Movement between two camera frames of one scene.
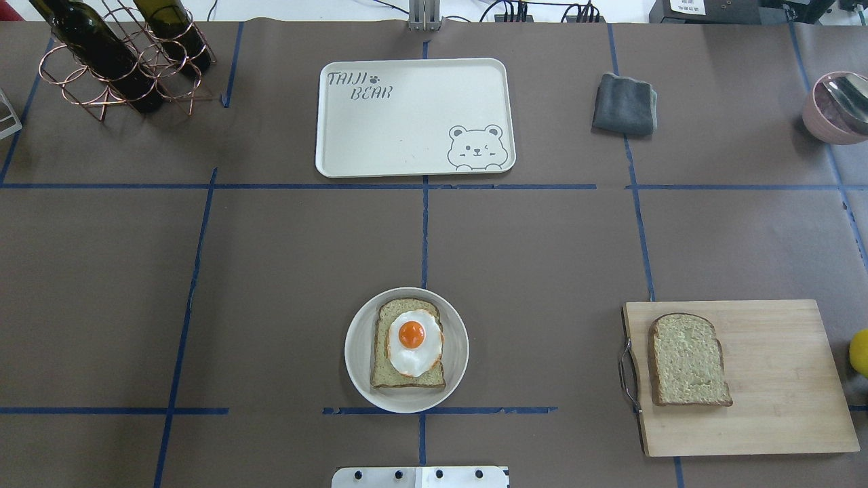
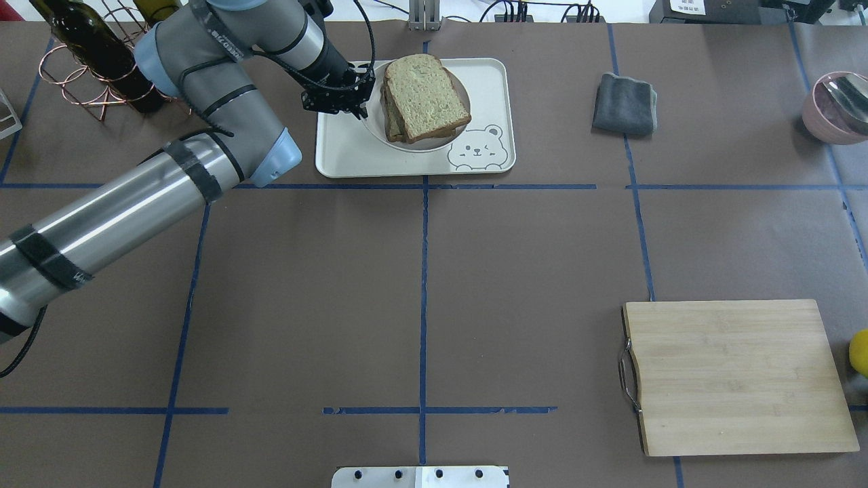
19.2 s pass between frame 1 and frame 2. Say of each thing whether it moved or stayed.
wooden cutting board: stayed
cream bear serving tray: stayed
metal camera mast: stayed
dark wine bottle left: stayed
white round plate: moved
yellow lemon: stayed
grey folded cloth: stayed
